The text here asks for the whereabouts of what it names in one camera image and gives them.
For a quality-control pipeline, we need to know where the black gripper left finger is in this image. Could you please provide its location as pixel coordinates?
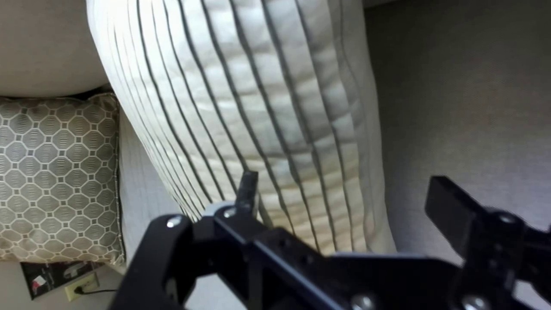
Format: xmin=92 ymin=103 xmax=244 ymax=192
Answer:
xmin=108 ymin=168 xmax=358 ymax=310

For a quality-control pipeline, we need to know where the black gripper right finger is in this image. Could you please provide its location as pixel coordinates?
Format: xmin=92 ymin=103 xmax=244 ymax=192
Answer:
xmin=425 ymin=175 xmax=551 ymax=310

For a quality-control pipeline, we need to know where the white power outlet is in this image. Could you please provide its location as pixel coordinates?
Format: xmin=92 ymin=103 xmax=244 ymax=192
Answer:
xmin=63 ymin=273 xmax=99 ymax=302

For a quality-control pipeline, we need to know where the grey lattice patterned pillow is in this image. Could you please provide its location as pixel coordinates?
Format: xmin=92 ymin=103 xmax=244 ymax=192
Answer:
xmin=0 ymin=92 xmax=127 ymax=264

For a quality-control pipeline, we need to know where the grey fabric sofa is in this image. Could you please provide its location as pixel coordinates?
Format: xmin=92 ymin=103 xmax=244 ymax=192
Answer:
xmin=0 ymin=0 xmax=551 ymax=310

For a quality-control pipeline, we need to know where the cream pleated pillow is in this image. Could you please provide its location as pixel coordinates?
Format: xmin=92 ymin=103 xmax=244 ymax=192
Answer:
xmin=84 ymin=0 xmax=397 ymax=256

